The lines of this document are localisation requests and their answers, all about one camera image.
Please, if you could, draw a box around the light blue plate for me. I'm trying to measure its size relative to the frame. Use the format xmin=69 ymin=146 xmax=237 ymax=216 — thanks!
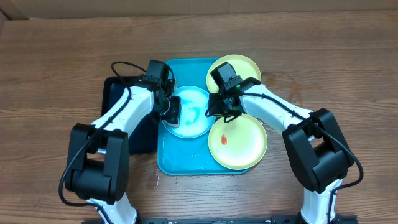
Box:
xmin=163 ymin=86 xmax=215 ymax=138

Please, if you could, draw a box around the yellow-green plate bottom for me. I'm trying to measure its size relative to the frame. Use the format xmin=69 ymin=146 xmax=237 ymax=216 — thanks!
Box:
xmin=208 ymin=114 xmax=267 ymax=170

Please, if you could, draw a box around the yellow-green plate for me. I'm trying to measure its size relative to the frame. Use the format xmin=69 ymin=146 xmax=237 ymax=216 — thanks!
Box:
xmin=206 ymin=54 xmax=261 ymax=93
xmin=208 ymin=114 xmax=267 ymax=170

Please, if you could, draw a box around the dark green sponge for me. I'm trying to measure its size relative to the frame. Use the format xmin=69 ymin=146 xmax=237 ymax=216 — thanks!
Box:
xmin=166 ymin=118 xmax=180 ymax=128

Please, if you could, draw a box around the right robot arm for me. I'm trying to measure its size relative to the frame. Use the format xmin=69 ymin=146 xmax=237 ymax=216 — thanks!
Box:
xmin=206 ymin=62 xmax=364 ymax=223

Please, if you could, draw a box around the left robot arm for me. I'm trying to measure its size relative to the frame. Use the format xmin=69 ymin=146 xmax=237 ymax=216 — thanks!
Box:
xmin=58 ymin=60 xmax=182 ymax=223

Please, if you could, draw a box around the black rectangular tray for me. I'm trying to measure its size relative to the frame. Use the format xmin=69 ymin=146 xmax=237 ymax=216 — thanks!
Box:
xmin=101 ymin=77 xmax=159 ymax=155

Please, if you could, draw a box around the yellow-green plate top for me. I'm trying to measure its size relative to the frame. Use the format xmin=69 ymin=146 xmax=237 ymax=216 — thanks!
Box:
xmin=206 ymin=54 xmax=261 ymax=93

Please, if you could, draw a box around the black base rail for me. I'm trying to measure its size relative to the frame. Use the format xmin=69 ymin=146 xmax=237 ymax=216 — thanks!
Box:
xmin=81 ymin=215 xmax=359 ymax=224

